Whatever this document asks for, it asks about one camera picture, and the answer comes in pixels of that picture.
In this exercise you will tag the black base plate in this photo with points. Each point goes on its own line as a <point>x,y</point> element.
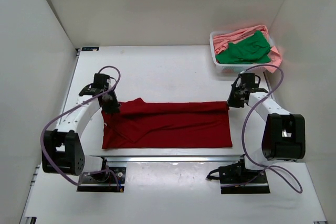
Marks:
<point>244,186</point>
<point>105,183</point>

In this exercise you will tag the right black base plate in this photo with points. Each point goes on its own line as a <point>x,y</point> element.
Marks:
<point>244,186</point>

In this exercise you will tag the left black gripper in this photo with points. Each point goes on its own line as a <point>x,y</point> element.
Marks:
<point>114,107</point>

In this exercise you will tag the white plastic basket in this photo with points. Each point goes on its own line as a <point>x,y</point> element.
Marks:
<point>236,68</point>

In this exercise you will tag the green t shirt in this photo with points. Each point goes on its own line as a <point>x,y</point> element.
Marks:
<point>253,49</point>

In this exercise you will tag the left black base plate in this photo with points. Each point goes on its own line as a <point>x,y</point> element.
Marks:
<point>105,183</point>

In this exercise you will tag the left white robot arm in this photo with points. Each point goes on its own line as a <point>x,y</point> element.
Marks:
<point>62,151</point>

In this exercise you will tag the red t shirt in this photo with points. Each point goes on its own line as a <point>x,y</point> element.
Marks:
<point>141,124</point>

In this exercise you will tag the pink t shirt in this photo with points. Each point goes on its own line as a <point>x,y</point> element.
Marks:
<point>274,60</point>

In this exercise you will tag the black table corner label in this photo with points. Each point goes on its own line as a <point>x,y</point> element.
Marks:
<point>90,49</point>

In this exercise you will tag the aluminium frame rail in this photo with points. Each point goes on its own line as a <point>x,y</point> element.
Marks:
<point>173,159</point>

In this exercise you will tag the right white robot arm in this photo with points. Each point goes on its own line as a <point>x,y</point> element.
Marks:
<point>284,137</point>

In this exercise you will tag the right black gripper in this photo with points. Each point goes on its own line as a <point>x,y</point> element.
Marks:
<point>231,103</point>

